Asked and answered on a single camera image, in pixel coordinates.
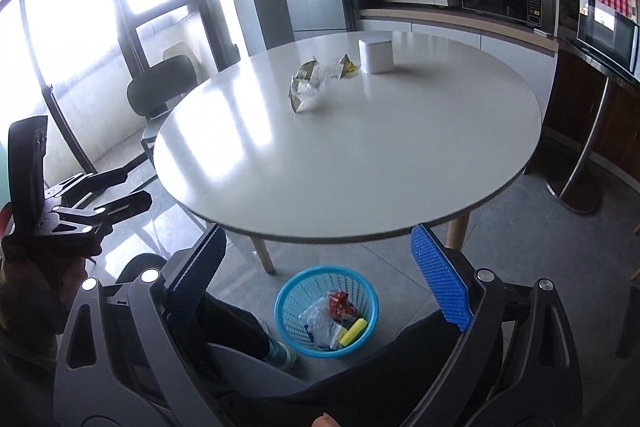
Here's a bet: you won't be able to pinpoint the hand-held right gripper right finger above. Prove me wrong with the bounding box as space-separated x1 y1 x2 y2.
400 223 584 427

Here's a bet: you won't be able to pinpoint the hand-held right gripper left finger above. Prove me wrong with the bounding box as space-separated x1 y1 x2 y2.
52 223 228 427

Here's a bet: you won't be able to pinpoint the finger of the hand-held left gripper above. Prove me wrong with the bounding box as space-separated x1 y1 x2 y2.
75 190 154 229
46 167 129 205

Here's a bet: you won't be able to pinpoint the red snack wrapper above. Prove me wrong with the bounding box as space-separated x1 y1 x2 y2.
327 290 357 321

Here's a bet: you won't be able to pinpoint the green yellow sponge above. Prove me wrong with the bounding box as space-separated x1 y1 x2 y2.
337 317 369 351

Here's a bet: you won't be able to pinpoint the blue plastic basket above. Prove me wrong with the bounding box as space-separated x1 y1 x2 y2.
274 265 379 360

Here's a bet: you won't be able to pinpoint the person's left hand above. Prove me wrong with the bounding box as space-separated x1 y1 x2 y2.
50 254 90 313

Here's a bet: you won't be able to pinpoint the person's left leg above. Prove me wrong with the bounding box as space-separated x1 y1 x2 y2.
116 253 273 370

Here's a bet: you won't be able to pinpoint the person's leg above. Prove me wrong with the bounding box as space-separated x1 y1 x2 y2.
212 307 504 427
116 253 273 370

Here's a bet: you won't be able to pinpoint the dark green chair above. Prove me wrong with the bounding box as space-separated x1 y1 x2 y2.
126 54 202 168

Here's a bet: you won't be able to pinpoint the white teal sneaker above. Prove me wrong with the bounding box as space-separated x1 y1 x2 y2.
259 321 298 372

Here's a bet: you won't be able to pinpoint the person's right leg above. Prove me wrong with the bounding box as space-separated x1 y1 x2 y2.
212 307 504 427

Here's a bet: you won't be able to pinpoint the beige chair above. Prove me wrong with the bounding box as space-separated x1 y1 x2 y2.
162 42 202 72

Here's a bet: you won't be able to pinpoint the round white table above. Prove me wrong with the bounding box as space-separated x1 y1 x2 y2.
153 30 543 275

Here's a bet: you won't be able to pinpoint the black framed window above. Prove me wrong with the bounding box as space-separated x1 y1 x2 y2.
0 0 251 188

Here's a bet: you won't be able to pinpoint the green silver snack wrapper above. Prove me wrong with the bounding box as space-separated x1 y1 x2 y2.
288 56 335 114

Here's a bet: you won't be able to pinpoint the dark brown cabinet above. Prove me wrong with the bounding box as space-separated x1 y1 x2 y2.
541 38 640 190

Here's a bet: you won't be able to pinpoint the clear plastic wrap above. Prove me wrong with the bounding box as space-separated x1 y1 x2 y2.
319 61 347 82

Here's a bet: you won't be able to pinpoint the small yellow green wrapper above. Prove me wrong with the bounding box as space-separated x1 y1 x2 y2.
337 53 359 79

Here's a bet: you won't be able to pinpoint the white cube container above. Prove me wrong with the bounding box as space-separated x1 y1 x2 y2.
358 36 394 74

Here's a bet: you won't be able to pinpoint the wooden counter white cabinets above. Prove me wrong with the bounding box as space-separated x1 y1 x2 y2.
357 6 560 75

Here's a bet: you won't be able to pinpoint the silver black microwave oven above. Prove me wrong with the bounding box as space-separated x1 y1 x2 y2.
576 0 640 76

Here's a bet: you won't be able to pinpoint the curved metal post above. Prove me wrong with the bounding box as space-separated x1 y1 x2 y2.
546 77 612 214

